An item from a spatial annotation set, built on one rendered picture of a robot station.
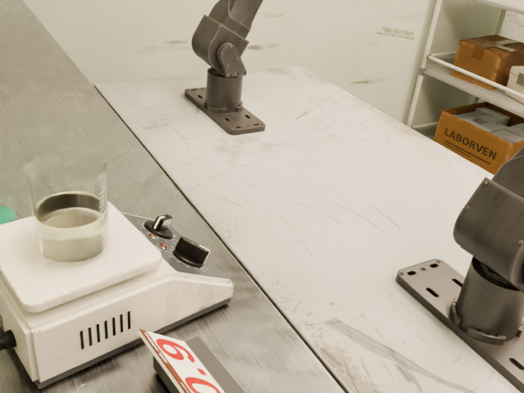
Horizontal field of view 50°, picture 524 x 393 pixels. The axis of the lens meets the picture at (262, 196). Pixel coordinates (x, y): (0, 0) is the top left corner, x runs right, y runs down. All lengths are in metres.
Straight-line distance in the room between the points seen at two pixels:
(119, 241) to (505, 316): 0.36
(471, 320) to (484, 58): 2.11
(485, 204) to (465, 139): 2.16
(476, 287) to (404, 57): 2.20
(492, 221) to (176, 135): 0.55
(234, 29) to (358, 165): 0.30
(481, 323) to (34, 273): 0.41
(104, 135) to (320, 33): 1.57
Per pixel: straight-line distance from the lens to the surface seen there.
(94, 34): 1.97
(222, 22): 0.94
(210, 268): 0.56
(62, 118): 0.98
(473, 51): 2.66
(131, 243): 0.51
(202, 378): 0.49
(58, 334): 0.48
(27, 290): 0.47
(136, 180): 0.79
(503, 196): 0.53
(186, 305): 0.53
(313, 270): 0.64
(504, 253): 0.52
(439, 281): 0.66
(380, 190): 0.83
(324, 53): 2.41
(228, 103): 0.99
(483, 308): 0.58
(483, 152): 2.65
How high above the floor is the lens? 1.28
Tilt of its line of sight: 30 degrees down
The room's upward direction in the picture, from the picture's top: 6 degrees clockwise
